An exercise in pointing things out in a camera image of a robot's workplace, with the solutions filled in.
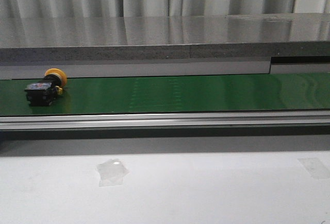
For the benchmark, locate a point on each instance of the clear tape patch left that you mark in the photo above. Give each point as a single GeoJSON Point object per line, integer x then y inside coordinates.
{"type": "Point", "coordinates": [112, 173]}

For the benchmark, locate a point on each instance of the grey rear conveyor guard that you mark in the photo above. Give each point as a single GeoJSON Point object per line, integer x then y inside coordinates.
{"type": "Point", "coordinates": [169, 67]}

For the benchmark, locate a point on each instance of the aluminium conveyor front rail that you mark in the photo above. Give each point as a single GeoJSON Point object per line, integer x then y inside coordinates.
{"type": "Point", "coordinates": [165, 120]}

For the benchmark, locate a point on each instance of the yellow black push button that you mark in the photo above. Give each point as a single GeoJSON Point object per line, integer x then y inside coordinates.
{"type": "Point", "coordinates": [46, 90]}

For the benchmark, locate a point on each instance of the clear tape patch right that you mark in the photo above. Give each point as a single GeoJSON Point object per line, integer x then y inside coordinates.
{"type": "Point", "coordinates": [315, 167]}

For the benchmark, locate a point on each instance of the clear tape patch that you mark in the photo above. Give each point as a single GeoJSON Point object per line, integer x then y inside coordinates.
{"type": "Point", "coordinates": [112, 173]}
{"type": "Point", "coordinates": [315, 167]}

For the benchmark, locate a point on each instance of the green conveyor belt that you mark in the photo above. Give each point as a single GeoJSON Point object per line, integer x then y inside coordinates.
{"type": "Point", "coordinates": [171, 94]}

